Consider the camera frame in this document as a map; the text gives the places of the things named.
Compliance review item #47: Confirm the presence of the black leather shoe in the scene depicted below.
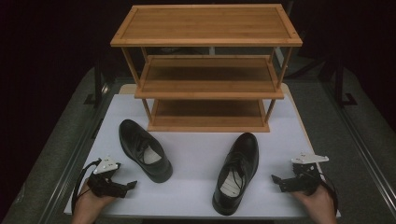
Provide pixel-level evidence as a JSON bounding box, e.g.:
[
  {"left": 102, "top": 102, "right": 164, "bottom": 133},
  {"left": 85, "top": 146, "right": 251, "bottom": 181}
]
[
  {"left": 212, "top": 132, "right": 260, "bottom": 217},
  {"left": 118, "top": 119, "right": 174, "bottom": 184}
]

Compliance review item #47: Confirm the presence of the black metal stand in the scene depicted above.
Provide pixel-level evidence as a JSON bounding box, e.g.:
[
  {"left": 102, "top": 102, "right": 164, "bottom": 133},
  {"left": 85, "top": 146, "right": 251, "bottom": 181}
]
[{"left": 83, "top": 59, "right": 106, "bottom": 108}]

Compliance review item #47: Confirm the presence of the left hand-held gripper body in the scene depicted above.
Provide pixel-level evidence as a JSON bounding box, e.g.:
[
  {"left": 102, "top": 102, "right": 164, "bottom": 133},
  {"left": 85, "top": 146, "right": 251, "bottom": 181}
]
[{"left": 86, "top": 155, "right": 129, "bottom": 199}]

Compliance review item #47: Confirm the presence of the wooden shoe rack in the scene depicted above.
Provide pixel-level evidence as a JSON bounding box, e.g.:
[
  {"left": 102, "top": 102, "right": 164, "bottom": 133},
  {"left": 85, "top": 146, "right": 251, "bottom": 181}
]
[{"left": 110, "top": 3, "right": 304, "bottom": 133}]

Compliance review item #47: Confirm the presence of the person's right hand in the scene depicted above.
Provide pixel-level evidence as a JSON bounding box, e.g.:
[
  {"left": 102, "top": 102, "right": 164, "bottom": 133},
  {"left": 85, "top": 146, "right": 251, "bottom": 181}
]
[{"left": 290, "top": 185, "right": 339, "bottom": 224}]

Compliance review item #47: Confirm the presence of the black cable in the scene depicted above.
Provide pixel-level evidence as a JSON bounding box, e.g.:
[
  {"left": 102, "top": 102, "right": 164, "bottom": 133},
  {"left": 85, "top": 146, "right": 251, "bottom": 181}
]
[
  {"left": 70, "top": 158, "right": 103, "bottom": 216},
  {"left": 318, "top": 172, "right": 340, "bottom": 216}
]

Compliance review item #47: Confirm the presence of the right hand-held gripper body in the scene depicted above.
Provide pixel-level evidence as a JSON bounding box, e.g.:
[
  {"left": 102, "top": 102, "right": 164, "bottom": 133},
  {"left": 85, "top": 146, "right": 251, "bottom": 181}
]
[{"left": 277, "top": 152, "right": 330, "bottom": 197}]

